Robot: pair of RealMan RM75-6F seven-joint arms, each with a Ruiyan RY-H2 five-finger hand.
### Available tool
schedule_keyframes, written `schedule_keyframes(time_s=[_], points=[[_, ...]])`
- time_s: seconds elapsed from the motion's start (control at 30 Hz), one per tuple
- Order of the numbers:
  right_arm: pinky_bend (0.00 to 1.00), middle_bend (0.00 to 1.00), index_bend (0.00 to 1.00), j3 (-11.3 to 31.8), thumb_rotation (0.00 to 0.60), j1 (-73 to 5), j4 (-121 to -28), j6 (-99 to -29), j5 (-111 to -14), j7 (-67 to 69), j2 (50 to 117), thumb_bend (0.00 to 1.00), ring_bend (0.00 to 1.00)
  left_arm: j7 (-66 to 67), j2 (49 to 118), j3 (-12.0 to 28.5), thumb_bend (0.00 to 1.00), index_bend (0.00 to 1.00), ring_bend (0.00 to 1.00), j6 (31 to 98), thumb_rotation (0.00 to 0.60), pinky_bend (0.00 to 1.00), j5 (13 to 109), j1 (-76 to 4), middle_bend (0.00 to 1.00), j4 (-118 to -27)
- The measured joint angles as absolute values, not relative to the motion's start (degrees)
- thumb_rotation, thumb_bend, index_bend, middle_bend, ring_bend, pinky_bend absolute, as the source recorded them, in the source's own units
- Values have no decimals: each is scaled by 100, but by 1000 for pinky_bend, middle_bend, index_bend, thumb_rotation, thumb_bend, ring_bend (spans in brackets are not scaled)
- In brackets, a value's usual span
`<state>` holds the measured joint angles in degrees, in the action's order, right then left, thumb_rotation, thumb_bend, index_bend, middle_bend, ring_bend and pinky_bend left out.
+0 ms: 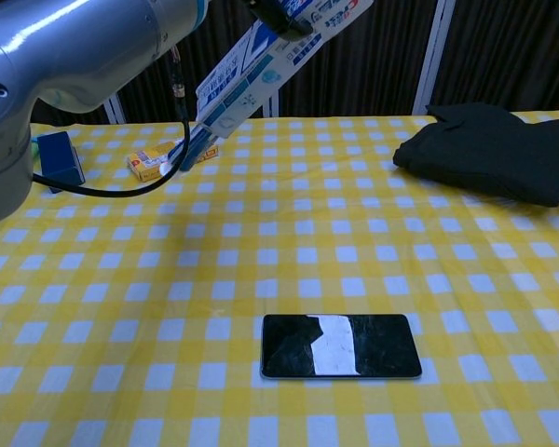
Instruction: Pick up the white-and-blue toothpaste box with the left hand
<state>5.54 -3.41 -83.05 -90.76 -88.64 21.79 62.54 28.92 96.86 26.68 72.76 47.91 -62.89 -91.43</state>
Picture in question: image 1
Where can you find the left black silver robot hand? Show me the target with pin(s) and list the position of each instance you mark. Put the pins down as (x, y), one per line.
(279, 21)

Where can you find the white blue toothpaste box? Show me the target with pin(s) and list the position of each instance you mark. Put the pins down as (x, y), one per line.
(256, 70)

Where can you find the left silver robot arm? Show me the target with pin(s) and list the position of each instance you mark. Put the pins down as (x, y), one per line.
(65, 51)

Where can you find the yellow medicine box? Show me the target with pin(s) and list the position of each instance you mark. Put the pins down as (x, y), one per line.
(149, 160)

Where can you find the dark blue box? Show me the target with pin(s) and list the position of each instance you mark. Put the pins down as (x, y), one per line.
(58, 156)

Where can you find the black partition panel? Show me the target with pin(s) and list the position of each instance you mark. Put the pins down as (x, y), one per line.
(354, 70)
(517, 46)
(65, 117)
(140, 107)

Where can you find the yellow white checked tablecloth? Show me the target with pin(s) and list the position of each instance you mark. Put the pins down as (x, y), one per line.
(279, 261)

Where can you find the black folded cloth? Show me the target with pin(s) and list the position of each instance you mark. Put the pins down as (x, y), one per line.
(484, 149)

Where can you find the green blue toy pump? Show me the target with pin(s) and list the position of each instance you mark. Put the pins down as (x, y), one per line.
(35, 148)

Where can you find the black smartphone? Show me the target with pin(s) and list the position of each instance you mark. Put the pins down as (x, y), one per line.
(298, 347)

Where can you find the white partition frame post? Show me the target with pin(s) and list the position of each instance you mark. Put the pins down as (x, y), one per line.
(431, 60)
(114, 112)
(272, 107)

